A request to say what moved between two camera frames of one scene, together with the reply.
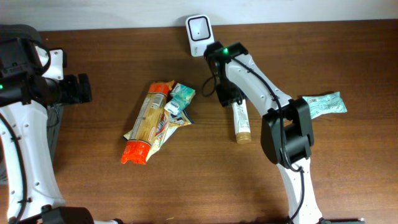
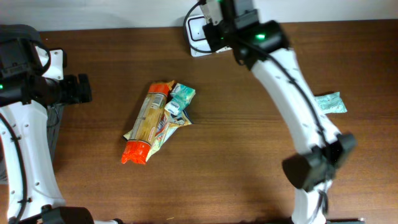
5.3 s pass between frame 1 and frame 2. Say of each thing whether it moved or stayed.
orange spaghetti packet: stayed
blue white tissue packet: stayed
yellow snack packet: stayed
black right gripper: moved
